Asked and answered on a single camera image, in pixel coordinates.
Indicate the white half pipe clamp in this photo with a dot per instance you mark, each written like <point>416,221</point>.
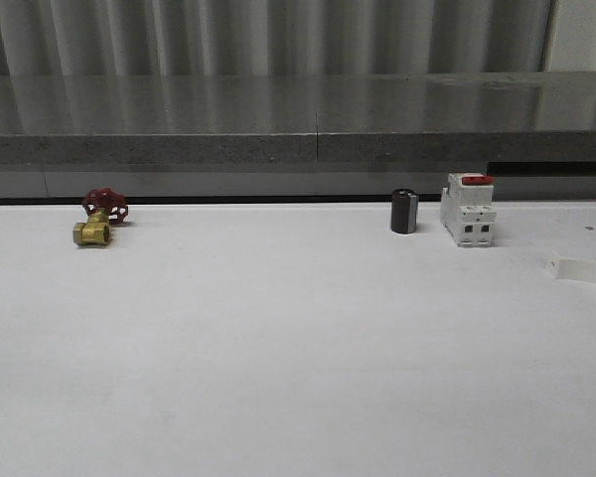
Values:
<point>571,268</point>

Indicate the black cylindrical capacitor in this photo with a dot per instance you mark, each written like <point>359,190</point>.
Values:
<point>404,206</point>

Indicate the brass valve red handwheel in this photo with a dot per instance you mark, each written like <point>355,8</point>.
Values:
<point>104,208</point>

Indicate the grey stone counter ledge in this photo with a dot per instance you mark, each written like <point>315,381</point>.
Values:
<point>418,123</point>

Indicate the white circuit breaker red switch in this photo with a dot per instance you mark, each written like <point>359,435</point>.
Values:
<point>466,209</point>

